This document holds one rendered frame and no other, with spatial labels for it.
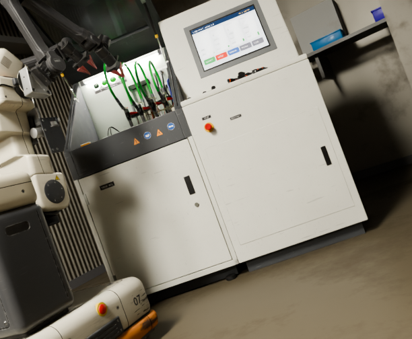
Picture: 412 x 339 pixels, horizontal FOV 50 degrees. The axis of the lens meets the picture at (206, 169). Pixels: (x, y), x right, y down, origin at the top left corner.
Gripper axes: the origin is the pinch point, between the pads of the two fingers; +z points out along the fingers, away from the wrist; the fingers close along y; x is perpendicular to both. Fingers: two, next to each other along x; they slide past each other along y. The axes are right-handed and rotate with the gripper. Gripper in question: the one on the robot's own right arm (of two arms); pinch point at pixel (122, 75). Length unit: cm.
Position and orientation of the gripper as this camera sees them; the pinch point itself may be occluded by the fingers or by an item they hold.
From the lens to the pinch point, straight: 242.4
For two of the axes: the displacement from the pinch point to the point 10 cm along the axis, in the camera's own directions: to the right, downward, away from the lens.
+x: -8.7, 3.4, 3.6
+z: 4.9, 5.6, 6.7
